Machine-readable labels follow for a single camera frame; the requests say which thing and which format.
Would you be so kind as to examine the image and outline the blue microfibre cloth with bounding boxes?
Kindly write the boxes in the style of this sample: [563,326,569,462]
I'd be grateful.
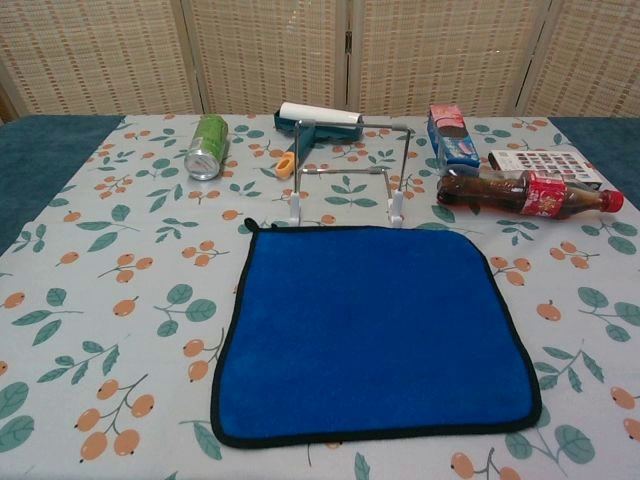
[210,217,542,448]

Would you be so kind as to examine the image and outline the floral tablecloth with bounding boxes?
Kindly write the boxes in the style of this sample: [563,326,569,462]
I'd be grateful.
[0,113,640,480]

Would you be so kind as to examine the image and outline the teal lint roller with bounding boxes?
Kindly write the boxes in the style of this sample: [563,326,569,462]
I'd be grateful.
[273,101,363,178]

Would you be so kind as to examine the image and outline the green drink can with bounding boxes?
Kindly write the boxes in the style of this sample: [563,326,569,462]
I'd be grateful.
[184,113,231,181]

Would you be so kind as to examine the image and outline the blue pink cookie box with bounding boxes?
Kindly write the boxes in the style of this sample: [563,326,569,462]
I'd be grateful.
[426,103,481,168]

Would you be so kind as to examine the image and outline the cola bottle with red label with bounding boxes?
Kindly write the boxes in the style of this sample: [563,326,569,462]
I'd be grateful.
[436,166,625,221]

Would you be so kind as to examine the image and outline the woven folding screen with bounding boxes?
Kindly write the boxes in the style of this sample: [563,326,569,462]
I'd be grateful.
[0,0,640,125]

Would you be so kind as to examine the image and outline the flat box with printed squares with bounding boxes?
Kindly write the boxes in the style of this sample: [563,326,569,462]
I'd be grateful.
[487,148,604,191]

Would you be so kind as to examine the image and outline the teal table cover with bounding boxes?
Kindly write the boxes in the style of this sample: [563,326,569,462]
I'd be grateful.
[0,114,640,256]

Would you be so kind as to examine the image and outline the metal wire stand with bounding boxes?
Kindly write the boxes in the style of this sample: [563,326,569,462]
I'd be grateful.
[288,119,415,227]

